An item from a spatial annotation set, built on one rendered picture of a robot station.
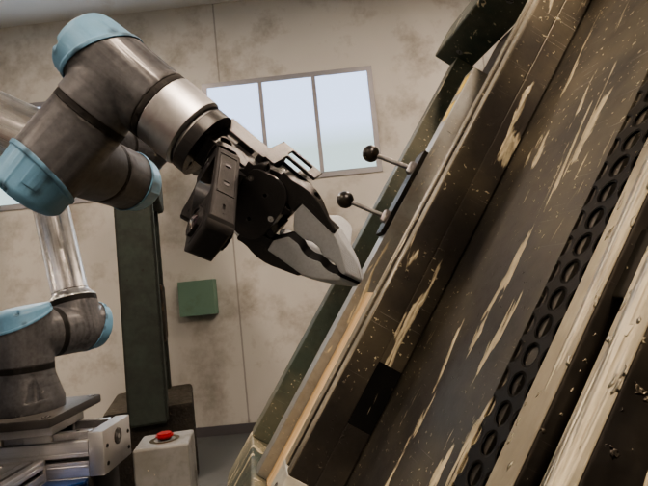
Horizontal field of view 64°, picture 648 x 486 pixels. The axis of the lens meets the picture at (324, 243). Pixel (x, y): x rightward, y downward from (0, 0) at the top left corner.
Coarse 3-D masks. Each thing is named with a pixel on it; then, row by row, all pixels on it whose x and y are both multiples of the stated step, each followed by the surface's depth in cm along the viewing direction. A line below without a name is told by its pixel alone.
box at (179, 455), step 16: (176, 432) 124; (192, 432) 123; (144, 448) 113; (160, 448) 113; (176, 448) 114; (192, 448) 120; (144, 464) 113; (160, 464) 113; (176, 464) 113; (192, 464) 118; (144, 480) 112; (160, 480) 113; (176, 480) 113; (192, 480) 116
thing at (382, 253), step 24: (480, 72) 112; (456, 96) 113; (456, 120) 110; (432, 144) 110; (432, 168) 108; (408, 192) 107; (408, 216) 107; (384, 240) 106; (384, 264) 105; (360, 288) 104; (336, 336) 103; (312, 384) 101; (288, 408) 103; (288, 432) 100; (264, 456) 100
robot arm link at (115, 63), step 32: (64, 32) 47; (96, 32) 48; (128, 32) 50; (64, 64) 48; (96, 64) 47; (128, 64) 47; (160, 64) 49; (96, 96) 48; (128, 96) 47; (128, 128) 50
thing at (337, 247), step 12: (300, 216) 48; (312, 216) 47; (336, 216) 52; (300, 228) 48; (312, 228) 48; (324, 228) 47; (348, 228) 52; (312, 240) 48; (324, 240) 48; (336, 240) 47; (348, 240) 50; (324, 252) 48; (336, 252) 48; (348, 252) 48; (336, 264) 48; (348, 264) 48; (348, 276) 49; (360, 276) 49
